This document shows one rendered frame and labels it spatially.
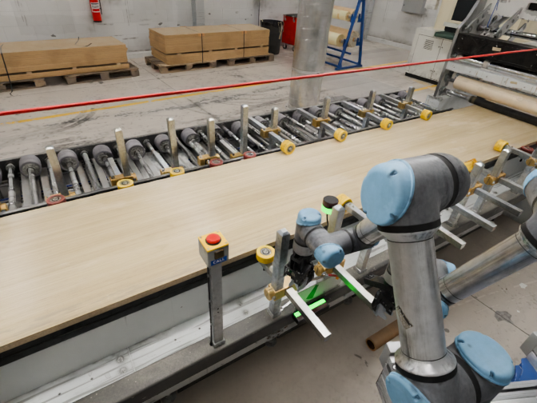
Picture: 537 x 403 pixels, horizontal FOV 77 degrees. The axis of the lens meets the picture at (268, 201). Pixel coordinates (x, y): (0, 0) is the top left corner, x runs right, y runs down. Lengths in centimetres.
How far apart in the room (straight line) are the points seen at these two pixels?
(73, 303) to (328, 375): 143
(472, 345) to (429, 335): 16
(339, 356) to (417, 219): 169
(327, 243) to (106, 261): 89
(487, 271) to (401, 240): 39
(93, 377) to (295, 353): 115
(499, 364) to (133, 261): 120
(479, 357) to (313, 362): 145
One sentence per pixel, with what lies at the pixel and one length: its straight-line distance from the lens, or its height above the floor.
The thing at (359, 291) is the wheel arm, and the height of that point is 86.
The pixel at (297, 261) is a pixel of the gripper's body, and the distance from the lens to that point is 112.
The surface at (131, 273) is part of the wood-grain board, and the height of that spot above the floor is 90.
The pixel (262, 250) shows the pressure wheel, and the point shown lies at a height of 90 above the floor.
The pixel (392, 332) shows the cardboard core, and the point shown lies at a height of 7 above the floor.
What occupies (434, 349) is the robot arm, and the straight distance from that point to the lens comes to 77.
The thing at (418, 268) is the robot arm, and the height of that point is 146.
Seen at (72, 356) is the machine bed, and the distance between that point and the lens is 151.
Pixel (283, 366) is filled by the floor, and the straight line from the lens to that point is 218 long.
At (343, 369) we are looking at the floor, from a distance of 224.
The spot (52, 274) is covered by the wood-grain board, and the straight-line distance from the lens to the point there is 152.
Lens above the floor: 191
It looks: 35 degrees down
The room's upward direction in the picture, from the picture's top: 5 degrees clockwise
